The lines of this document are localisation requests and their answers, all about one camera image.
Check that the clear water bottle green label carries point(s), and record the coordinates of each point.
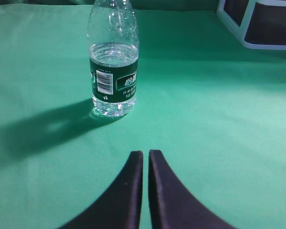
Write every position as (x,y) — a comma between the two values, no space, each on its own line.
(114,53)

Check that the green table cloth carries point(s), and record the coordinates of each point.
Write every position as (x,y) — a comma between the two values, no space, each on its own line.
(216,110)

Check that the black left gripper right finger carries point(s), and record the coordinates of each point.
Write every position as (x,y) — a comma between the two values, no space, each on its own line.
(172,205)

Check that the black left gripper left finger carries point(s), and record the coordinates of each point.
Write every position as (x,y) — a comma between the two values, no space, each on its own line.
(119,206)

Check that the green backdrop cloth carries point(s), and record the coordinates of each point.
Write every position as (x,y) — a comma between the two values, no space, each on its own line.
(180,5)

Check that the white drawer cabinet frame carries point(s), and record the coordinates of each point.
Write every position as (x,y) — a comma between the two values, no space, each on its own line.
(243,26)

